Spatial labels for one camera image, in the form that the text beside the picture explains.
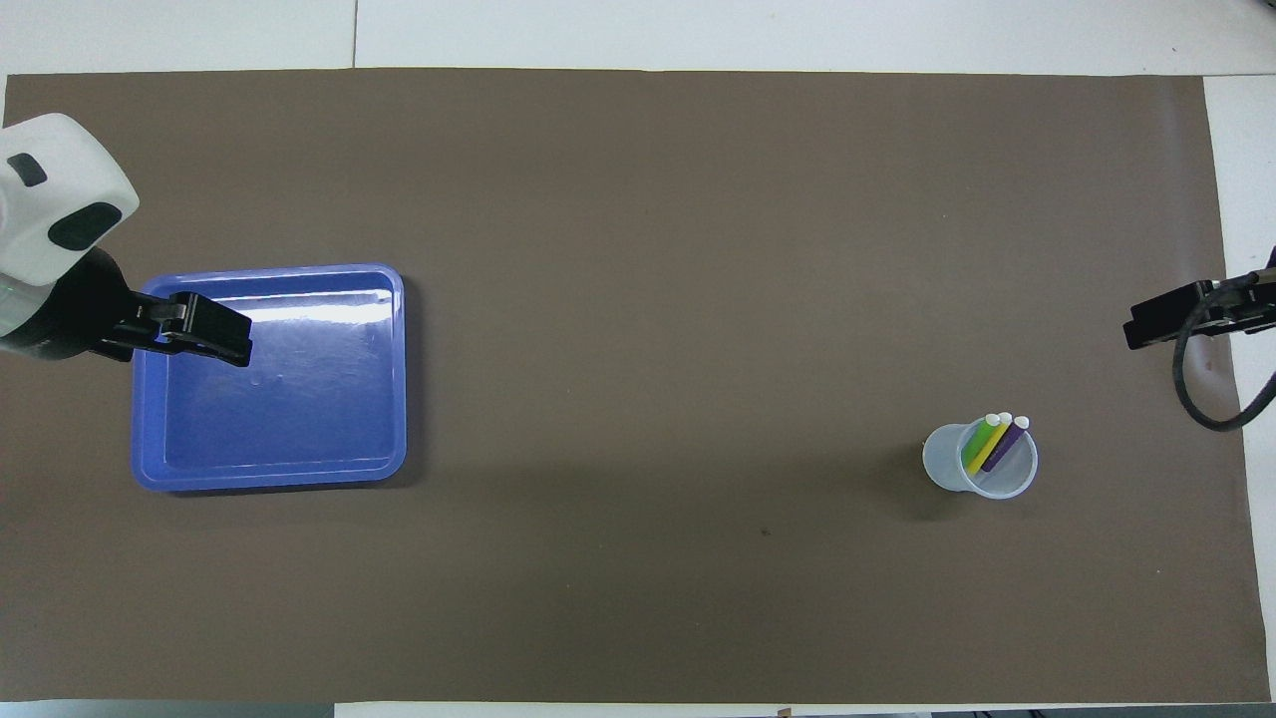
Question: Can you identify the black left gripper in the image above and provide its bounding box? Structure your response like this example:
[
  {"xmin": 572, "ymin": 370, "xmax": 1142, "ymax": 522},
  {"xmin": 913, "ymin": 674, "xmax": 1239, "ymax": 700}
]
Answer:
[{"xmin": 0, "ymin": 247, "xmax": 252, "ymax": 367}]

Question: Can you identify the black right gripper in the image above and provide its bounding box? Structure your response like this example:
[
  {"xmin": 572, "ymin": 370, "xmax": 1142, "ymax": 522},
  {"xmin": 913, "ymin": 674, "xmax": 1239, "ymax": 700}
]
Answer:
[{"xmin": 1124, "ymin": 281, "xmax": 1276, "ymax": 350}]

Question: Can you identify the purple pen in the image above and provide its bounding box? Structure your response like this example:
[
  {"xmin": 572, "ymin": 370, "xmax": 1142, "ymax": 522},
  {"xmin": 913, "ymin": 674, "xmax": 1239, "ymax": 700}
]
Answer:
[{"xmin": 982, "ymin": 416, "xmax": 1031, "ymax": 473}]

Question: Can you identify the yellow pen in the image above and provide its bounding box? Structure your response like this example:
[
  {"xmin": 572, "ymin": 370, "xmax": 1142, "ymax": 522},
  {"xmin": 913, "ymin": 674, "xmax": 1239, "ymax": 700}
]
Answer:
[{"xmin": 969, "ymin": 412, "xmax": 1014, "ymax": 475}]

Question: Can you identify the green pen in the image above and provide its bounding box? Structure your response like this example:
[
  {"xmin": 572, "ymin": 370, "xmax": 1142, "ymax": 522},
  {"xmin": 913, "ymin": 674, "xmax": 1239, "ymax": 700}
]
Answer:
[{"xmin": 962, "ymin": 413, "xmax": 1001, "ymax": 475}]

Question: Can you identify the blue plastic tray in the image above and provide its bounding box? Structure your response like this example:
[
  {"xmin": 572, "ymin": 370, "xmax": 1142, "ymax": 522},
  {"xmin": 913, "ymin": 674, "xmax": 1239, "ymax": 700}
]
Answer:
[{"xmin": 132, "ymin": 262, "xmax": 408, "ymax": 493}]

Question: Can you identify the clear plastic measuring cup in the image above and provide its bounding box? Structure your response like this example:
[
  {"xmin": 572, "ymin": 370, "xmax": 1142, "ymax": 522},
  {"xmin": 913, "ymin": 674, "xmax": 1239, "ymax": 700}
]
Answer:
[{"xmin": 922, "ymin": 419, "xmax": 1040, "ymax": 500}]

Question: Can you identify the brown table mat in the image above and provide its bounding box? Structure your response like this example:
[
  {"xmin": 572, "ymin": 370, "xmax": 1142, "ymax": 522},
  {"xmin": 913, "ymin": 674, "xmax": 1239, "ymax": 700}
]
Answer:
[{"xmin": 0, "ymin": 68, "xmax": 1272, "ymax": 704}]

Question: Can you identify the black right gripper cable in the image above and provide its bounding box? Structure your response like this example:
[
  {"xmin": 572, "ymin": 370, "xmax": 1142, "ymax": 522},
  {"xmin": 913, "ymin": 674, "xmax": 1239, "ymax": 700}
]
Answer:
[{"xmin": 1173, "ymin": 249, "xmax": 1276, "ymax": 432}]

